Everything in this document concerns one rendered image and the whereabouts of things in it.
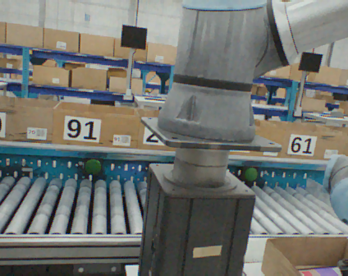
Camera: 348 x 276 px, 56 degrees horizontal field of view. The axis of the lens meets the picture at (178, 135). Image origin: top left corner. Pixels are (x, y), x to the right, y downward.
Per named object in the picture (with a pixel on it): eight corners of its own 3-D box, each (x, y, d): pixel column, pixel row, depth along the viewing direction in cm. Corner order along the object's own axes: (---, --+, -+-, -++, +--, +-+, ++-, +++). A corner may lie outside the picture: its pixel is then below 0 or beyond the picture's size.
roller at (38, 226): (23, 249, 99) (24, 233, 98) (51, 186, 148) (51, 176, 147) (41, 249, 100) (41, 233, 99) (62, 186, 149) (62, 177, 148)
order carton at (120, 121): (51, 145, 149) (52, 108, 146) (59, 132, 177) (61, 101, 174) (136, 150, 158) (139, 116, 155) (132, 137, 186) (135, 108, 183)
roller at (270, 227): (274, 246, 118) (277, 234, 117) (224, 192, 168) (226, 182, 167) (286, 246, 119) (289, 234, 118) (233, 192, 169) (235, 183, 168)
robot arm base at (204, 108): (274, 144, 58) (284, 88, 56) (173, 138, 52) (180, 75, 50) (227, 124, 76) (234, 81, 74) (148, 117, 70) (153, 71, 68)
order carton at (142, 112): (135, 150, 158) (139, 116, 155) (131, 137, 186) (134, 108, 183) (212, 155, 167) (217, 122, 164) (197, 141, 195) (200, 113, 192)
